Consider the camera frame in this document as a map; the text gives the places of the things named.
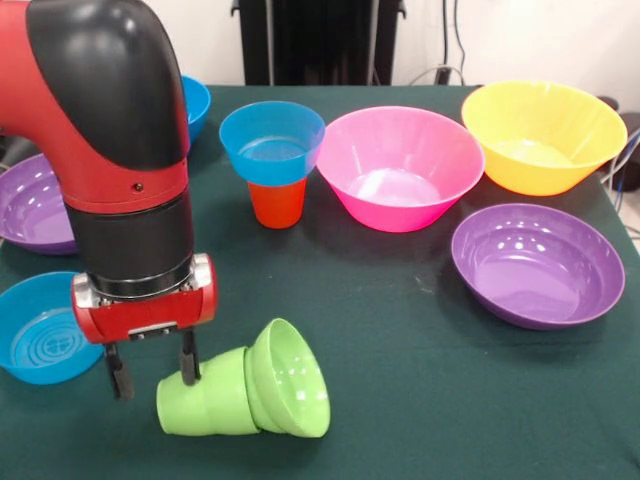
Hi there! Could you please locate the black plug with grey cable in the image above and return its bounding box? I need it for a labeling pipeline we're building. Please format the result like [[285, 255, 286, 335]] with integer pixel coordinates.
[[409, 63, 464, 86]]

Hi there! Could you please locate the deep smooth blue bowl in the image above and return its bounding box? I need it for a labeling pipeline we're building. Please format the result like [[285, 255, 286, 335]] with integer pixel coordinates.
[[180, 74, 212, 144]]

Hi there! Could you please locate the purple bowl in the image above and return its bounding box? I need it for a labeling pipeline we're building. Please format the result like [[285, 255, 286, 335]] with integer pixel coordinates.
[[0, 152, 79, 256], [450, 202, 626, 331]]

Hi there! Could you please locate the orange cup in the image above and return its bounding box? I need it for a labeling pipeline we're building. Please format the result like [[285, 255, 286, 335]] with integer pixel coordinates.
[[247, 175, 309, 230]]

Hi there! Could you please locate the yellow-orange bowl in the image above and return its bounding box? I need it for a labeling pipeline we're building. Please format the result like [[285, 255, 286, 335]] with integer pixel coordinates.
[[460, 79, 629, 197]]

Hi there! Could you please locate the dark green tablecloth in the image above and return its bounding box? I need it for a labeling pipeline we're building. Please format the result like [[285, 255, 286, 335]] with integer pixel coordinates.
[[0, 83, 640, 480]]

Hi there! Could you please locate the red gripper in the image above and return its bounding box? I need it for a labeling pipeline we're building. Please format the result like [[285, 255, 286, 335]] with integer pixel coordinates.
[[71, 252, 219, 402]]

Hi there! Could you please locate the pink bowl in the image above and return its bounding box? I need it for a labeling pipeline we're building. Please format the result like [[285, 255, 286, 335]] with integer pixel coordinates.
[[314, 106, 486, 234]]

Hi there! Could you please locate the small green bowl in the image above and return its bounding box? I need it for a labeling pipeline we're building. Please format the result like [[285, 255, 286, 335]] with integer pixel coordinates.
[[244, 317, 332, 439]]

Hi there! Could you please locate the light blue cable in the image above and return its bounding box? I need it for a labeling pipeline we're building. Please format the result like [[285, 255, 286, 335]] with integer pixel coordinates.
[[597, 127, 640, 194]]

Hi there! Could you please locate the blue bowl with ringed bottom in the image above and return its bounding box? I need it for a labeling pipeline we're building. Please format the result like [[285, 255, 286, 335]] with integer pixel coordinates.
[[0, 271, 106, 386], [218, 100, 327, 187]]

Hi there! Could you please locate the green cup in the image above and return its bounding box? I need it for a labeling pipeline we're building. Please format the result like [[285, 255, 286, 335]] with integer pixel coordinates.
[[155, 345, 259, 437]]

